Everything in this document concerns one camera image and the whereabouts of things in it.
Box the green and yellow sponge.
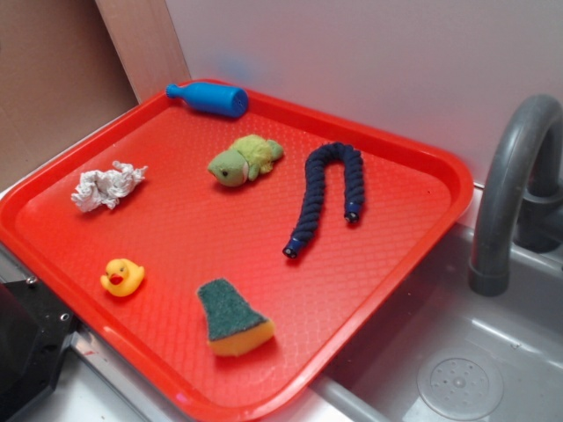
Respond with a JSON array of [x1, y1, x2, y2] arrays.
[[197, 279, 275, 357]]

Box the green plush turtle toy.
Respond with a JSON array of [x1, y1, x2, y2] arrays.
[[208, 135, 284, 187]]

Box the red plastic tray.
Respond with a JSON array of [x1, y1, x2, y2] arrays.
[[1, 92, 473, 421]]

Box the blue plastic bottle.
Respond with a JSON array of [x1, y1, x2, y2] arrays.
[[165, 82, 249, 118]]

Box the yellow rubber duck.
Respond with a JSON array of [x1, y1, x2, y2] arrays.
[[100, 258, 145, 297]]

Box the crumpled white cloth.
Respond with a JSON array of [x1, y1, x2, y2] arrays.
[[70, 161, 149, 213]]

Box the grey toy sink basin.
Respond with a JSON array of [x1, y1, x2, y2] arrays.
[[312, 225, 562, 421]]

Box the grey toy faucet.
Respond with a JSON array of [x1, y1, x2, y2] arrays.
[[469, 94, 562, 296]]

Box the brown cardboard panel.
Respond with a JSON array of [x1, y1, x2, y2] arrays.
[[1, 1, 190, 188]]

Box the dark blue twisted rope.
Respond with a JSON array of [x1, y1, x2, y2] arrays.
[[281, 141, 366, 261]]

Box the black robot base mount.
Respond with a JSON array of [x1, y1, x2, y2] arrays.
[[1, 277, 77, 421]]

